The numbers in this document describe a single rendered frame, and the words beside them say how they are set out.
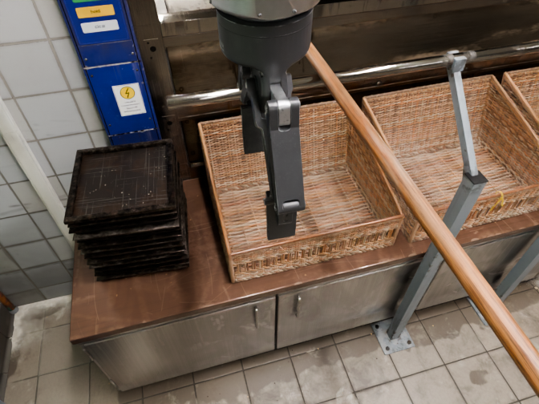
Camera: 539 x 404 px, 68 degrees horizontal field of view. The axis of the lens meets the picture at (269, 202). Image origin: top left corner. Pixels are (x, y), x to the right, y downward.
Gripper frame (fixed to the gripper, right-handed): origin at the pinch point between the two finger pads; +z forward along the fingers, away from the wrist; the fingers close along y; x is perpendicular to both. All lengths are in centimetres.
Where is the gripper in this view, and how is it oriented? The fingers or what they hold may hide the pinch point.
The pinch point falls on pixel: (266, 182)
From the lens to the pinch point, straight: 46.3
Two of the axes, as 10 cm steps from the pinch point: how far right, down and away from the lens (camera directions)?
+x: 9.8, -1.7, 1.4
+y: 2.2, 7.4, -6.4
